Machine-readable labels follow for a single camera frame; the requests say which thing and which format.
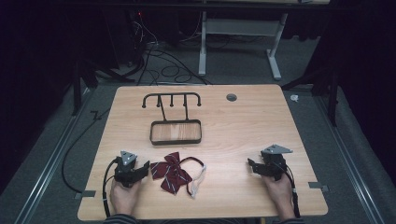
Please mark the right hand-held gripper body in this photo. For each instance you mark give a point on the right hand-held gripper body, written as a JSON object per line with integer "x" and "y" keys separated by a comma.
{"x": 274, "y": 163}

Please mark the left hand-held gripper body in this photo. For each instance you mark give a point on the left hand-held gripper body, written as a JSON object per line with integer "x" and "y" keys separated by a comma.
{"x": 126, "y": 169}

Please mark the person's left hand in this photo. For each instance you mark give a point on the person's left hand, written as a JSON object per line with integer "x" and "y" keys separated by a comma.
{"x": 124, "y": 199}

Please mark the person's right hand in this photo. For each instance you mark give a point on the person's right hand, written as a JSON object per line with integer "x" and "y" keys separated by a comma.
{"x": 280, "y": 194}

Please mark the dark red striped bow tie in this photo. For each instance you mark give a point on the dark red striped bow tie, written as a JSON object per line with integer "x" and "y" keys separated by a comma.
{"x": 172, "y": 174}

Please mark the black hook rack wooden tray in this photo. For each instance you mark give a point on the black hook rack wooden tray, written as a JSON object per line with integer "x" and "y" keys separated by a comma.
{"x": 175, "y": 132}

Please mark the grey tape piece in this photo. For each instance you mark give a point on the grey tape piece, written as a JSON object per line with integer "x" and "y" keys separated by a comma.
{"x": 84, "y": 194}
{"x": 318, "y": 186}

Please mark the crumpled white paper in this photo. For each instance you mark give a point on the crumpled white paper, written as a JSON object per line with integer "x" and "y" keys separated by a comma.
{"x": 294, "y": 98}

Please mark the black metal stand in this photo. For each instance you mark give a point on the black metal stand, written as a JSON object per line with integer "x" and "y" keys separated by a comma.
{"x": 333, "y": 96}
{"x": 77, "y": 90}

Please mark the metal floor rail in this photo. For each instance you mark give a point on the metal floor rail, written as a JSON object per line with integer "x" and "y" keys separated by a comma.
{"x": 46, "y": 174}
{"x": 351, "y": 168}

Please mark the white desk frame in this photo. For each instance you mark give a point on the white desk frame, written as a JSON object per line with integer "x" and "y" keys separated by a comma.
{"x": 203, "y": 46}

